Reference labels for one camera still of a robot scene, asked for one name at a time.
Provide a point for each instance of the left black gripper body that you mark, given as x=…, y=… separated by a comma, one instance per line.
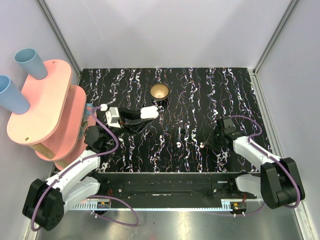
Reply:
x=122, y=121

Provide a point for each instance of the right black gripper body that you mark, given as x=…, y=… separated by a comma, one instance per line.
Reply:
x=217, y=140

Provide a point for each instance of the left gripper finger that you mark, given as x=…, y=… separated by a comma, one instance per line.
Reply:
x=125, y=113
x=137, y=125

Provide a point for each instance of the white earbud charging case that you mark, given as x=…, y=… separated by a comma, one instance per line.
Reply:
x=150, y=112

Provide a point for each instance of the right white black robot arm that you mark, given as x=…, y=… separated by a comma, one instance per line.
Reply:
x=279, y=183

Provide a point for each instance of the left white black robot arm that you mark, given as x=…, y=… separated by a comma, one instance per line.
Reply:
x=48, y=200

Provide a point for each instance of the gold metal bowl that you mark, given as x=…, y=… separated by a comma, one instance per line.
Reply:
x=159, y=92

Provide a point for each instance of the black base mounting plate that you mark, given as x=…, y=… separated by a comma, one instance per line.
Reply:
x=148, y=191

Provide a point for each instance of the pink two-tier wooden shelf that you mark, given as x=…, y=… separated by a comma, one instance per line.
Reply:
x=52, y=125

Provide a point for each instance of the rear light blue cup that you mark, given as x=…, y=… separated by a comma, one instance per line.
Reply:
x=30, y=61

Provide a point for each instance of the light blue cup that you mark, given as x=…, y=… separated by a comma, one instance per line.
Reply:
x=11, y=97
x=30, y=61

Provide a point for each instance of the front light blue cup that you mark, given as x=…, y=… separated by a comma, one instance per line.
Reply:
x=11, y=97

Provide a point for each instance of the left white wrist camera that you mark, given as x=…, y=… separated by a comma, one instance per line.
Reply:
x=112, y=115

